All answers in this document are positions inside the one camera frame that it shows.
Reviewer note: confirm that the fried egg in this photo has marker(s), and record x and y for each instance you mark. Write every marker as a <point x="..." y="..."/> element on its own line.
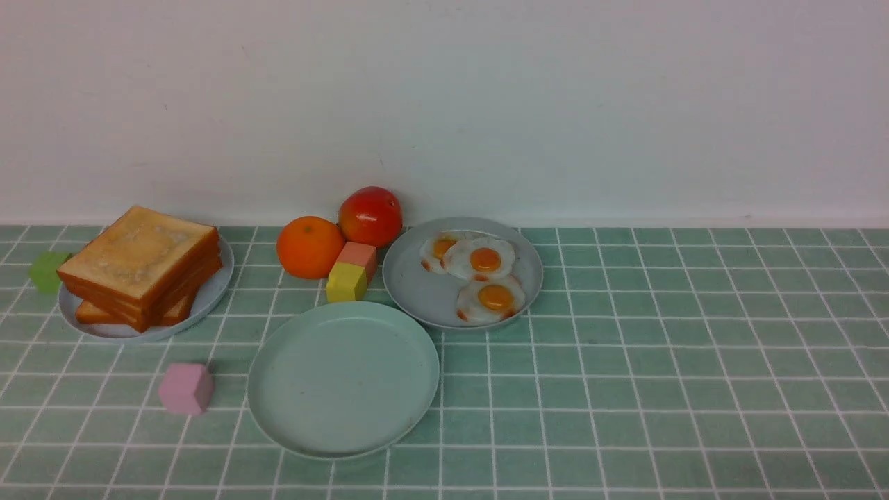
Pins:
<point x="488" y="302"/>
<point x="433" y="250"/>
<point x="480" y="259"/>

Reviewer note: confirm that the toast slice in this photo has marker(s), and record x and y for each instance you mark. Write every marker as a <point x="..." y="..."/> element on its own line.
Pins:
<point x="141" y="257"/>
<point x="197" y="264"/>
<point x="142" y="316"/>
<point x="89" y="314"/>

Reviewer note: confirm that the grey plate with eggs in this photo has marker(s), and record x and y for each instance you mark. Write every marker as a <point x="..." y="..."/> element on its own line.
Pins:
<point x="432" y="298"/>

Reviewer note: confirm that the salmon pink cube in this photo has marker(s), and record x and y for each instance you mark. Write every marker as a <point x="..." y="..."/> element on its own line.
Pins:
<point x="362" y="255"/>

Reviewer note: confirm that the red apple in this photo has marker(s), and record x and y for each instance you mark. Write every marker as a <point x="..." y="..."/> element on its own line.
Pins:
<point x="372" y="215"/>

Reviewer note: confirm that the yellow cube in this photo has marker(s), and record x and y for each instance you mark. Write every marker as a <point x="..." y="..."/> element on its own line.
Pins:
<point x="346" y="282"/>

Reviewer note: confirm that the orange fruit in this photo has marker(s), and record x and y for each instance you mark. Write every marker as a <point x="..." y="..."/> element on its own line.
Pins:
<point x="308" y="247"/>

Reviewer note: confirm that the green plate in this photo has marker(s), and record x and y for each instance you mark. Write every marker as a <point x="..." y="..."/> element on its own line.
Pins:
<point x="343" y="380"/>

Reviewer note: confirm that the light blue bread plate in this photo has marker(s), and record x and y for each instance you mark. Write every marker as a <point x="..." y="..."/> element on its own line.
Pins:
<point x="207" y="298"/>

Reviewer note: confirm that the green cube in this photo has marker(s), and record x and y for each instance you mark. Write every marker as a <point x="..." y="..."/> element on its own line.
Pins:
<point x="44" y="271"/>

